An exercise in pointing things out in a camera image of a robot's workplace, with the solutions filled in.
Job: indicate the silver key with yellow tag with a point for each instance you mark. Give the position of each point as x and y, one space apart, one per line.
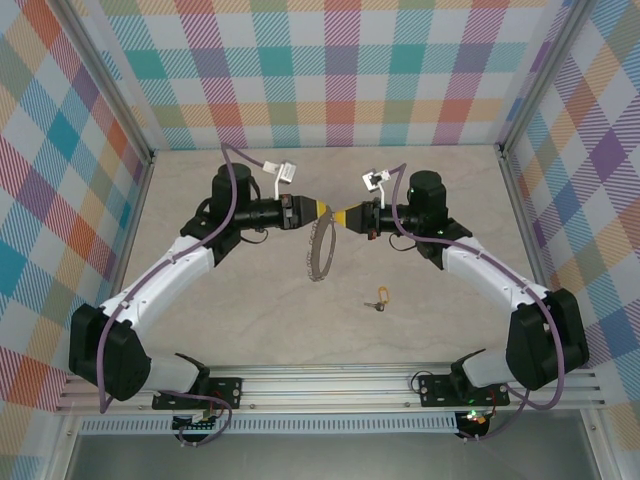
382 295

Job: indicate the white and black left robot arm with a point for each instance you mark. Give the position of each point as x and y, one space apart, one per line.
165 280

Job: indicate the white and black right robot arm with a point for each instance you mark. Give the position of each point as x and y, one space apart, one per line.
490 280

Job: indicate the grey metal panel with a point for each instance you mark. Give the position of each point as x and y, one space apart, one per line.
325 460

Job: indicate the left aluminium side rail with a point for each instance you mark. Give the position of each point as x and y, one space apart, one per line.
133 225

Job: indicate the aluminium side rail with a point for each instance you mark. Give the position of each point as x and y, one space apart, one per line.
133 225
530 225

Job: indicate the right aluminium side rail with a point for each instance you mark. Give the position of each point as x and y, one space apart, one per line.
530 225

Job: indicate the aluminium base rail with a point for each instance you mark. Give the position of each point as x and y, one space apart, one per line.
325 385

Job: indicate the right aluminium upright post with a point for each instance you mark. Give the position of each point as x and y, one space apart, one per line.
541 75

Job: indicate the aluminium upright post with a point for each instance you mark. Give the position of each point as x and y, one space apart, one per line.
107 85
541 75

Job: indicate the left aluminium upright post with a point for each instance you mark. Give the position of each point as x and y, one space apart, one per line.
107 85

